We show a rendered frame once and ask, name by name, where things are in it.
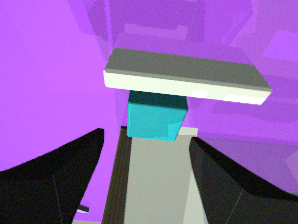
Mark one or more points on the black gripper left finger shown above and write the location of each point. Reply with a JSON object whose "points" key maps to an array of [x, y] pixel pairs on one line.
{"points": [[49, 188]]}

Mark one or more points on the teal block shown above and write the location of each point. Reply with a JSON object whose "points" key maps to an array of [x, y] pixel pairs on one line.
{"points": [[155, 116]]}

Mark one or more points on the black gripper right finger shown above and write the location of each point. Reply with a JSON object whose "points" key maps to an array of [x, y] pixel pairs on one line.
{"points": [[231, 194]]}

